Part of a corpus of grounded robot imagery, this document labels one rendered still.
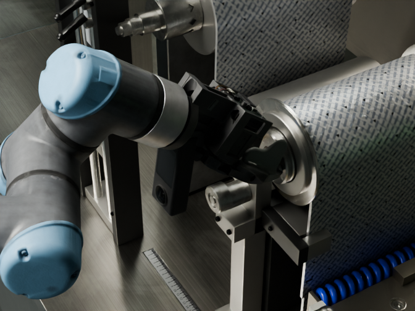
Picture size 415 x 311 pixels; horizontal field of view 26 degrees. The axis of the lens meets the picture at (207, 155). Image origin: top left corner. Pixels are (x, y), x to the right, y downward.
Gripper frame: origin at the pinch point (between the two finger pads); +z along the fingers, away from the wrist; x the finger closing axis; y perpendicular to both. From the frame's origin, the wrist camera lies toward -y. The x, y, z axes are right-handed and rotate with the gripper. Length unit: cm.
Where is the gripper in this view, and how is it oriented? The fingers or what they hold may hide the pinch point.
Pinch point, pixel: (267, 171)
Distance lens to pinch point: 114.5
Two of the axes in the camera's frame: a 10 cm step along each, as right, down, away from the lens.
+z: 6.6, 2.3, 7.2
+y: 5.5, -7.9, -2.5
